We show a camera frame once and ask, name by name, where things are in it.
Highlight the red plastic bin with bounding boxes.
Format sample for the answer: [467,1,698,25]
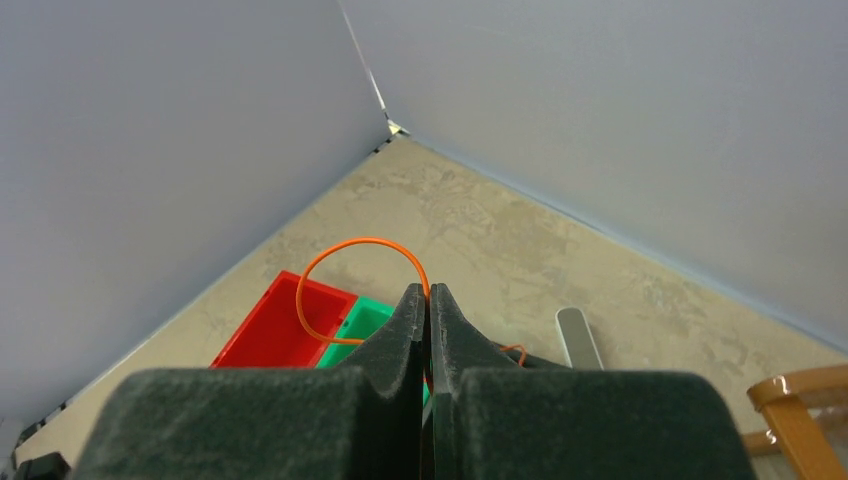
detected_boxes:
[211,271,358,368]

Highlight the green plastic bin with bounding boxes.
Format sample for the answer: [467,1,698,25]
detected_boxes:
[316,297,395,368]

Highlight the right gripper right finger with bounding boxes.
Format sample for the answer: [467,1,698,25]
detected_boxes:
[429,284,755,479]

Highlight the black plastic bin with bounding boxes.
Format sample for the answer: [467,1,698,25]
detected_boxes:
[482,342,571,370]

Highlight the grey white stapler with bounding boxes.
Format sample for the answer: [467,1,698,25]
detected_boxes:
[555,307,604,370]

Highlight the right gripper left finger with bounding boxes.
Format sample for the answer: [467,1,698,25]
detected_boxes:
[72,284,426,479]

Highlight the wooden tiered shelf rack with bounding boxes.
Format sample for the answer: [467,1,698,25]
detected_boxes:
[743,364,847,479]

